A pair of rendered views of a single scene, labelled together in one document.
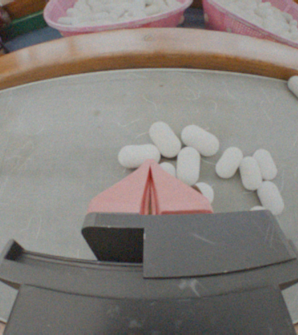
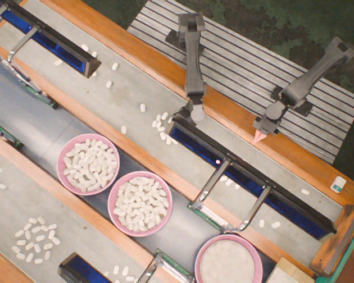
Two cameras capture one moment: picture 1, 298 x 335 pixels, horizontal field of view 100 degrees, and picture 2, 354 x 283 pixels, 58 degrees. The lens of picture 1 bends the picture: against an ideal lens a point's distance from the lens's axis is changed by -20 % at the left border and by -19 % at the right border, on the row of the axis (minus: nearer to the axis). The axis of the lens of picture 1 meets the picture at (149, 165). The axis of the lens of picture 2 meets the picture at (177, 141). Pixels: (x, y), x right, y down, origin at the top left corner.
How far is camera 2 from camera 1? 130 cm
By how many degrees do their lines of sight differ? 28
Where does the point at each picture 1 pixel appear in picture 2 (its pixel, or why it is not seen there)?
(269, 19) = (87, 160)
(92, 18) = (155, 201)
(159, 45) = (153, 159)
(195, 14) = (99, 198)
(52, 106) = (185, 167)
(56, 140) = (188, 156)
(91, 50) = (168, 170)
